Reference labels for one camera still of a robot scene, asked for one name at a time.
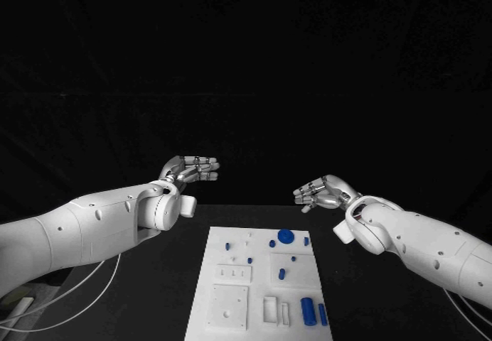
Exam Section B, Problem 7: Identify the white cable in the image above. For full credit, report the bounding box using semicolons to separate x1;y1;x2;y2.
0;259;107;325
456;294;492;320
0;252;123;332
443;288;492;340

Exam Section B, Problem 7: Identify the thick long blue cylinder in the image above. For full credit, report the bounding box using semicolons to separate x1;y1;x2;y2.
299;297;319;327

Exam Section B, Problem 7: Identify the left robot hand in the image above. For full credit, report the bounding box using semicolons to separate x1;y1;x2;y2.
157;156;221;193

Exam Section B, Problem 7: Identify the white task board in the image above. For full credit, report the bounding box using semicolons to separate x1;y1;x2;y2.
183;226;335;341

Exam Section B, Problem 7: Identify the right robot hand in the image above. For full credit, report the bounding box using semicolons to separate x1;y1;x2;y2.
292;174;362;214

